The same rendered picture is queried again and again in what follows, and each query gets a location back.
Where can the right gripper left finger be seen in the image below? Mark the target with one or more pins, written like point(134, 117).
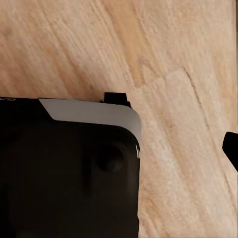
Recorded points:
point(12, 147)

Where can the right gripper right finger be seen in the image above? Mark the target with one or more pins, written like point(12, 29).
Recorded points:
point(230, 148)

